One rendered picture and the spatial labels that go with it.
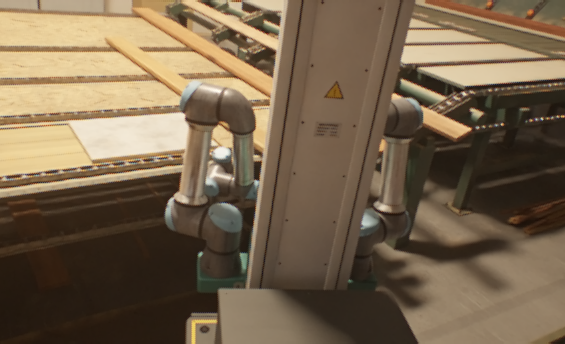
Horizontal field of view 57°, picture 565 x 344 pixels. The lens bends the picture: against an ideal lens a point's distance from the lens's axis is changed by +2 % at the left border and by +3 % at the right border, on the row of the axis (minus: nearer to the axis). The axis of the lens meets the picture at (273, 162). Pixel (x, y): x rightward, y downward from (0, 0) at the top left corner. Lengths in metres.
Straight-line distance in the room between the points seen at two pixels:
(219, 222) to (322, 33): 0.72
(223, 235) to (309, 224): 0.31
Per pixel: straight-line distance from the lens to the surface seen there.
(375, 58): 1.46
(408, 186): 3.37
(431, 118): 3.22
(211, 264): 1.83
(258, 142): 2.56
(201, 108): 1.68
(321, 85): 1.44
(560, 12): 7.97
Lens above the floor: 1.87
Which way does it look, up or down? 25 degrees down
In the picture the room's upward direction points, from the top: 8 degrees clockwise
